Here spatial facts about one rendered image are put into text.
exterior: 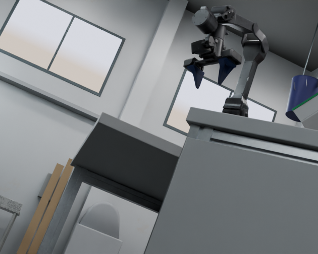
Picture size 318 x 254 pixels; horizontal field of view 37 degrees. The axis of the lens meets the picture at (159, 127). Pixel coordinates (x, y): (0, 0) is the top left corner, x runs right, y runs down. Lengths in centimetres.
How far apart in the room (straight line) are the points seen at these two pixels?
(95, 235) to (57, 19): 363
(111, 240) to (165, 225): 581
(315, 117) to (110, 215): 568
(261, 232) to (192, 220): 12
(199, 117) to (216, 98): 752
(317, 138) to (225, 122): 16
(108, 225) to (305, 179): 595
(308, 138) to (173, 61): 758
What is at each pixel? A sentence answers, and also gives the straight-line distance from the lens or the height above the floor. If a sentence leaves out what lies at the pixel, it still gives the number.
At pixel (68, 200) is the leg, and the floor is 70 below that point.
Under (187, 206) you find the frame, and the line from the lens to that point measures 83.
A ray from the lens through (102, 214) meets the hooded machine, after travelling 668.
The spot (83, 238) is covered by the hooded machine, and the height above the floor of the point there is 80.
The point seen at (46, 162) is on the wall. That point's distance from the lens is 755.
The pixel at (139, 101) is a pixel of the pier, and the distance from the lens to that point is 768.
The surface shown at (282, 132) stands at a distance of 84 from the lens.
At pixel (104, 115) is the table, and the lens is 112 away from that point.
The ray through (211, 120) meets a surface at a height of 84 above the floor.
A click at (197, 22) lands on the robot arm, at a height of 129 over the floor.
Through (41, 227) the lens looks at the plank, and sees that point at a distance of 693.
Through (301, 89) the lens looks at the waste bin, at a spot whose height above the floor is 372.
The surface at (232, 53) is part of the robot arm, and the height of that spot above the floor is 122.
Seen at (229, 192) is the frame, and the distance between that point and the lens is 82.
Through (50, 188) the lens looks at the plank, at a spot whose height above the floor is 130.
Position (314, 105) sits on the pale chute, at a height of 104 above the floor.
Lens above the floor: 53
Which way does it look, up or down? 18 degrees up
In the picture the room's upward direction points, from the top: 21 degrees clockwise
